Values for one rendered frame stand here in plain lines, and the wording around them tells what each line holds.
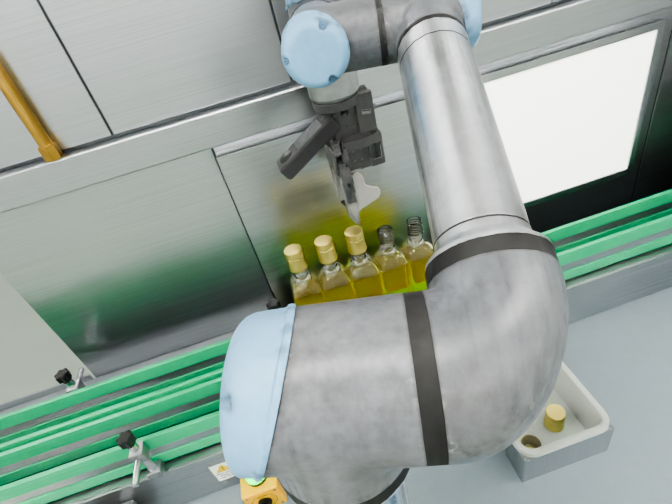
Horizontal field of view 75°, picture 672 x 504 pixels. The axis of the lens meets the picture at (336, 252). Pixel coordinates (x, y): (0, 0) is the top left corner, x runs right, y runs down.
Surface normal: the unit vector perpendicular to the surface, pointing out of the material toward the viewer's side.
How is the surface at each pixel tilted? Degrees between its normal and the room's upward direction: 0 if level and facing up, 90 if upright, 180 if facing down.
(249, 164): 90
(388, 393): 42
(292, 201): 90
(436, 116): 31
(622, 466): 0
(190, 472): 90
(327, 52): 90
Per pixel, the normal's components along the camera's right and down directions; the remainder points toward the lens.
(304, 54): -0.02, 0.62
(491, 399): 0.15, 0.04
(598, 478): -0.21, -0.77
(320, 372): -0.17, -0.33
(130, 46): 0.24, 0.56
